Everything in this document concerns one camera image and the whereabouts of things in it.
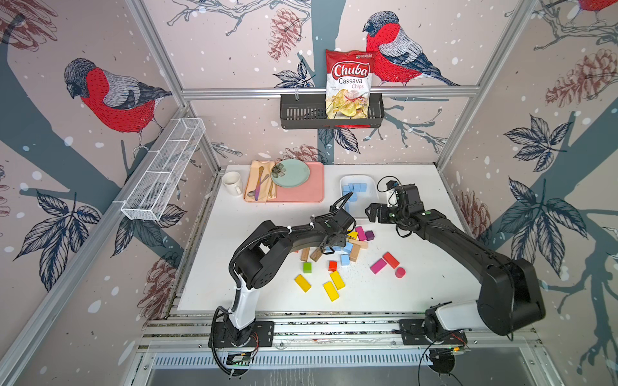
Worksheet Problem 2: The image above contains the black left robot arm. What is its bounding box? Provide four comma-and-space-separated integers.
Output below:
209, 193, 357, 350

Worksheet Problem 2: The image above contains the red block right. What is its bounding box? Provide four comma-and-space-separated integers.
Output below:
382, 253, 400, 269

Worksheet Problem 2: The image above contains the yellow block front left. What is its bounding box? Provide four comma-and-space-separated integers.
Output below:
295, 274, 312, 293

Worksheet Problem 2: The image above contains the aluminium mounting rail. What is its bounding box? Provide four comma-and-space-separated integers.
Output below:
139, 313, 537, 352

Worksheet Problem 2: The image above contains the white wire wall shelf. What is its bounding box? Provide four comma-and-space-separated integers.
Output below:
121, 117, 205, 221

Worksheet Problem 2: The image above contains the pale wood block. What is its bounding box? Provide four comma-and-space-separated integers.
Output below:
349, 239, 369, 249

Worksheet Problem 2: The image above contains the pink plastic tray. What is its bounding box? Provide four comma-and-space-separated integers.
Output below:
243, 161, 324, 204

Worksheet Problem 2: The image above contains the tan wood block left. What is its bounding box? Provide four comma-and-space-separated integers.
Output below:
300, 248, 311, 262

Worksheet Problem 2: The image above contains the white ceramic mug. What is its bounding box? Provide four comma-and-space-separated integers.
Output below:
222, 171, 244, 197

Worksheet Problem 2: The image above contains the Chuba cassava chips bag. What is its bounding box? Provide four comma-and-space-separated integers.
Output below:
325, 50, 375, 119

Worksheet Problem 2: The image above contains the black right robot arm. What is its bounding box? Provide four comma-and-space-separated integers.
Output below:
365, 181, 547, 342

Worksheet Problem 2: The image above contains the yellow block front middle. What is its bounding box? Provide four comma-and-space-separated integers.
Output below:
323, 281, 340, 302

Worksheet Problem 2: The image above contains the natural wood block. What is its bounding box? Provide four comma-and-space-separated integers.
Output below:
349, 244, 361, 262

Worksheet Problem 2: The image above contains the white rectangular plastic bin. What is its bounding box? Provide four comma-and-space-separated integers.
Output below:
340, 175, 382, 225

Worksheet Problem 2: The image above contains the brown wood block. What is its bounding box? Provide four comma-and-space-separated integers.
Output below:
310, 247, 323, 262

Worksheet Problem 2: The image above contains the pink cylinder block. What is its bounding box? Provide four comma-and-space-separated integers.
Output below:
395, 267, 406, 278

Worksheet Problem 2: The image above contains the purple handled spoon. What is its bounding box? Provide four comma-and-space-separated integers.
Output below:
254, 166, 270, 201

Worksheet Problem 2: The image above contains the black wire wall basket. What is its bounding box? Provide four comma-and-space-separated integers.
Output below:
279, 92, 386, 130

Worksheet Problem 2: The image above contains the green floral plate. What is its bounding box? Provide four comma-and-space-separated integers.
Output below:
270, 159, 311, 188

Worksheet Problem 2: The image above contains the yellow block front right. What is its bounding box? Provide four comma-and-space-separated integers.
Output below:
330, 271, 345, 290

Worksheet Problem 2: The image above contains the magenta rectangular block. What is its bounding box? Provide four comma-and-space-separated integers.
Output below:
370, 258, 387, 274

